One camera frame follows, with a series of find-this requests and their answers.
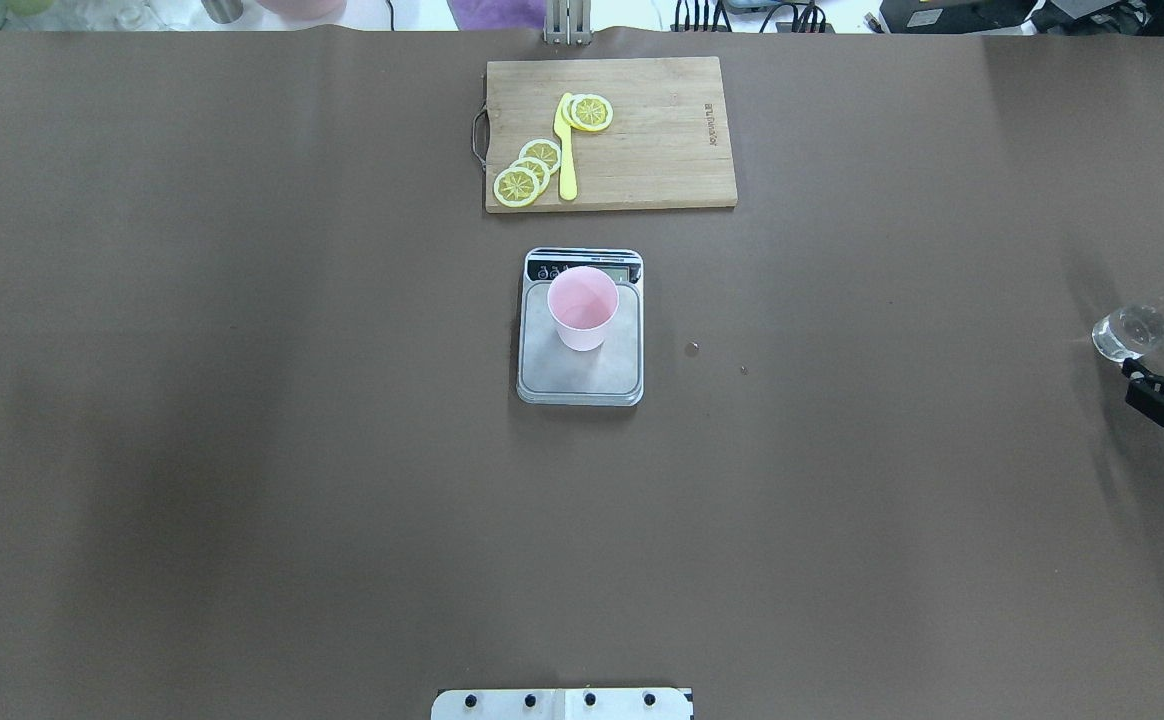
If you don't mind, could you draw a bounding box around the pink plastic cup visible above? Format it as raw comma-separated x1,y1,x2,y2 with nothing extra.
547,266,620,352

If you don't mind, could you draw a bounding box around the digital kitchen scale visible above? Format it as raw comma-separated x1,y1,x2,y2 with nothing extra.
514,247,645,407

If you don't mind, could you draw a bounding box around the wooden cutting board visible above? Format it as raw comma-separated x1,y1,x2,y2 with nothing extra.
483,56,738,214

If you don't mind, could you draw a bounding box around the yellow plastic knife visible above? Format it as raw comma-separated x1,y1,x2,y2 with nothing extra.
553,94,579,202

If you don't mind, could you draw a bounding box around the lemon slice pair top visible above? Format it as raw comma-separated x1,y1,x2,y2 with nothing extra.
563,94,613,133

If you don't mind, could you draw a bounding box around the lemon slice middle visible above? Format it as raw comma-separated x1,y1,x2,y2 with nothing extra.
510,156,553,192

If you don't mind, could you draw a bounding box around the lemon slice rear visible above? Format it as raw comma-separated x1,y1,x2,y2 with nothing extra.
519,138,562,174

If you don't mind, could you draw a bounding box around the lemon slice front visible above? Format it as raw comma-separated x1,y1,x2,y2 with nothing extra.
492,167,544,209

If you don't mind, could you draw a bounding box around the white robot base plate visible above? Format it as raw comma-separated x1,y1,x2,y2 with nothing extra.
430,687,696,719

